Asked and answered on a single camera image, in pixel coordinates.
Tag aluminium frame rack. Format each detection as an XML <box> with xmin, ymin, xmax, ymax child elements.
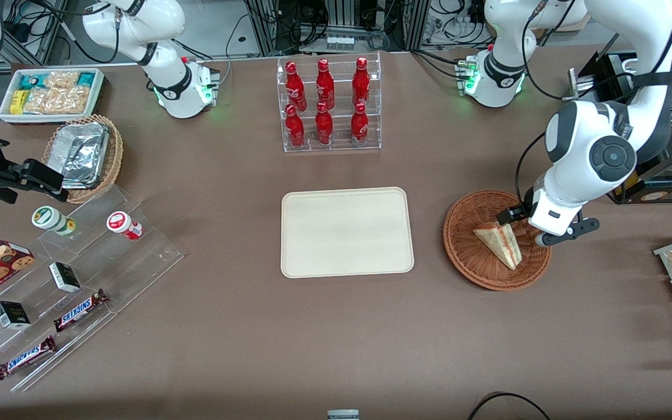
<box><xmin>243</xmin><ymin>0</ymin><xmax>433</xmax><ymax>57</ymax></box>

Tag beige rectangular tray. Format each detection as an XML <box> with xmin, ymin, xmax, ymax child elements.
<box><xmin>281</xmin><ymin>187</ymin><xmax>415</xmax><ymax>279</ymax></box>

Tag Snickers chocolate bar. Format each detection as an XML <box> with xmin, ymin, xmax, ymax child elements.
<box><xmin>53</xmin><ymin>289</ymin><xmax>109</xmax><ymax>333</ymax></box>
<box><xmin>0</xmin><ymin>335</ymin><xmax>57</xmax><ymax>381</ymax></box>

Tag small black box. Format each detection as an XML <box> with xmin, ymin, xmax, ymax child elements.
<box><xmin>0</xmin><ymin>300</ymin><xmax>32</xmax><ymax>330</ymax></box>
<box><xmin>48</xmin><ymin>261</ymin><xmax>82</xmax><ymax>293</ymax></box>

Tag brown round wicker basket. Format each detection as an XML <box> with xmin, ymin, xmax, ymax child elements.
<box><xmin>443</xmin><ymin>190</ymin><xmax>552</xmax><ymax>291</ymax></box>

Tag stacked aluminium foil containers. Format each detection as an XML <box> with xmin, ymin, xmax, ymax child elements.
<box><xmin>55</xmin><ymin>121</ymin><xmax>110</xmax><ymax>189</ymax></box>

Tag red cola bottle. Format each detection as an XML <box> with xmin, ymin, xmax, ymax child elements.
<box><xmin>285</xmin><ymin>104</ymin><xmax>306</xmax><ymax>148</ymax></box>
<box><xmin>351</xmin><ymin>102</ymin><xmax>370</xmax><ymax>147</ymax></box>
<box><xmin>316</xmin><ymin>58</ymin><xmax>335</xmax><ymax>110</ymax></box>
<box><xmin>352</xmin><ymin>57</ymin><xmax>371</xmax><ymax>106</ymax></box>
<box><xmin>285</xmin><ymin>61</ymin><xmax>308</xmax><ymax>112</ymax></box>
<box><xmin>315</xmin><ymin>101</ymin><xmax>334</xmax><ymax>145</ymax></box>

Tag clear acrylic bottle rack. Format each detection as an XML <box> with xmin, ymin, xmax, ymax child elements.
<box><xmin>276</xmin><ymin>52</ymin><xmax>382</xmax><ymax>153</ymax></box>

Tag clear acrylic stepped display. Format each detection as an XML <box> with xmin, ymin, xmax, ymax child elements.
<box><xmin>0</xmin><ymin>184</ymin><xmax>184</xmax><ymax>393</ymax></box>

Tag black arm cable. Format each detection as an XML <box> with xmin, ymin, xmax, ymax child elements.
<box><xmin>514</xmin><ymin>0</ymin><xmax>672</xmax><ymax>207</ymax></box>

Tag large clear rice cracker bag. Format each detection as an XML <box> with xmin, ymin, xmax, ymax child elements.
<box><xmin>23</xmin><ymin>86</ymin><xmax>90</xmax><ymax>116</ymax></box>

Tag small clear rice cracker bag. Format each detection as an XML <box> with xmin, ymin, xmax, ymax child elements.
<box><xmin>44</xmin><ymin>71</ymin><xmax>81</xmax><ymax>90</ymax></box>

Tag red lidded small bottle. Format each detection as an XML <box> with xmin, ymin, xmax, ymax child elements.
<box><xmin>107</xmin><ymin>211</ymin><xmax>144</xmax><ymax>241</ymax></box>

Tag green lidded small bottle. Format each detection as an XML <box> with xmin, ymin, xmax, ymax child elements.
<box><xmin>31</xmin><ymin>206</ymin><xmax>78</xmax><ymax>237</ymax></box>

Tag white snack bin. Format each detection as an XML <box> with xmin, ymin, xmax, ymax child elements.
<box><xmin>0</xmin><ymin>68</ymin><xmax>106</xmax><ymax>125</ymax></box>

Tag tan wicker basket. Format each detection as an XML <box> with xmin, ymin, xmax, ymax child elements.
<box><xmin>41</xmin><ymin>114</ymin><xmax>124</xmax><ymax>205</ymax></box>

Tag triangular sandwich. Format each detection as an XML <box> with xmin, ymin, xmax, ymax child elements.
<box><xmin>473</xmin><ymin>222</ymin><xmax>523</xmax><ymax>271</ymax></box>

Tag black base cable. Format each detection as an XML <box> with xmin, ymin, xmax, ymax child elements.
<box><xmin>218</xmin><ymin>13</ymin><xmax>253</xmax><ymax>87</ymax></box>

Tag black floor cable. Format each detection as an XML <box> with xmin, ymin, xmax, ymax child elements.
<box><xmin>467</xmin><ymin>391</ymin><xmax>552</xmax><ymax>420</ymax></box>

